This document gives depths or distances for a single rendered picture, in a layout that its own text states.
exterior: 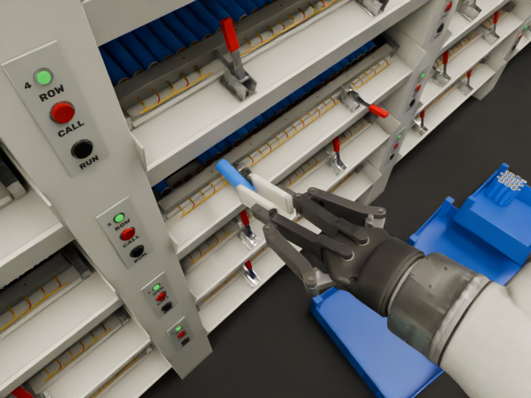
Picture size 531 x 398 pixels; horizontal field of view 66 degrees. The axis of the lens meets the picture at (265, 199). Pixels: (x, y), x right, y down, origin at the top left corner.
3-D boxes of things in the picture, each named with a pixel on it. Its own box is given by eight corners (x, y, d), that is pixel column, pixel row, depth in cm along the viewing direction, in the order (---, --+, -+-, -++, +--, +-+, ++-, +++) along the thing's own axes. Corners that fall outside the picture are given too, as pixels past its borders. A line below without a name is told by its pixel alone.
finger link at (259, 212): (288, 228, 49) (270, 244, 47) (258, 210, 52) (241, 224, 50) (286, 220, 48) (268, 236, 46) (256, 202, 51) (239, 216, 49)
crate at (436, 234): (535, 275, 112) (551, 262, 106) (499, 327, 104) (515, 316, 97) (439, 211, 125) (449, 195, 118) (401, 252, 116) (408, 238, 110)
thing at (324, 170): (382, 144, 103) (410, 112, 91) (193, 306, 79) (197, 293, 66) (326, 90, 107) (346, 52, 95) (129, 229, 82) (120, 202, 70)
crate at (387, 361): (451, 363, 99) (464, 354, 92) (390, 416, 92) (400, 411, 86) (366, 269, 113) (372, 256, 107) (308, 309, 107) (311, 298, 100)
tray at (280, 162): (403, 84, 88) (427, 53, 80) (176, 262, 64) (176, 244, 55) (337, 24, 92) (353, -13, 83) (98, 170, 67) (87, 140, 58)
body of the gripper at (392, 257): (437, 236, 39) (357, 195, 44) (383, 296, 35) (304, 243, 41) (428, 281, 44) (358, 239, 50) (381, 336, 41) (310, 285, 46)
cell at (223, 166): (218, 159, 55) (251, 192, 53) (227, 157, 56) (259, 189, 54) (213, 170, 56) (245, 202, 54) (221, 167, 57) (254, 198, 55)
